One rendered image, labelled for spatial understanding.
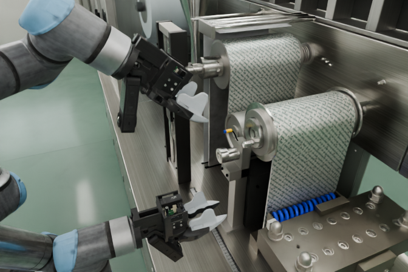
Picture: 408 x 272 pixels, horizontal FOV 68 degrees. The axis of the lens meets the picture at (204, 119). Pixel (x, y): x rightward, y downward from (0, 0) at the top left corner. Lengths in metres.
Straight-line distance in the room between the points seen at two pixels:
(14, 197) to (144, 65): 0.67
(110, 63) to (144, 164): 0.76
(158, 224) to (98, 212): 1.69
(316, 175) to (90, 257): 0.57
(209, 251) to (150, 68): 0.57
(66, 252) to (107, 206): 1.73
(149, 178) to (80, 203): 1.38
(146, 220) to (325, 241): 0.43
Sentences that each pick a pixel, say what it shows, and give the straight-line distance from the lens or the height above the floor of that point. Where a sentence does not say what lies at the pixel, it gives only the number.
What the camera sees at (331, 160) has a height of 1.15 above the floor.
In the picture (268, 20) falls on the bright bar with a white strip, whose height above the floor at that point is 1.45.
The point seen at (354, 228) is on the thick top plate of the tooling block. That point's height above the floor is 1.03.
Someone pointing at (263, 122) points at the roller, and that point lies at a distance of 0.71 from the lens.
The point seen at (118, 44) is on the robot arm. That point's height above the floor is 1.51.
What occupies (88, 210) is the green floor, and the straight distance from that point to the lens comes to 2.41.
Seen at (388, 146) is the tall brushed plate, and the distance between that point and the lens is 0.92.
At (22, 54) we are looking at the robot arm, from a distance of 0.55.
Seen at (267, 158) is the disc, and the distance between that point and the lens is 0.75.
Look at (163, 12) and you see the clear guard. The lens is 1.58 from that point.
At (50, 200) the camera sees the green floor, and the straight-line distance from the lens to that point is 2.60.
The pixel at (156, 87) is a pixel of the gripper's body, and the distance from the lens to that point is 0.55.
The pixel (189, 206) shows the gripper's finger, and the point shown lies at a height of 1.11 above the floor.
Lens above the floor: 1.65
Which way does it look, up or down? 30 degrees down
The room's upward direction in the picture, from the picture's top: straight up
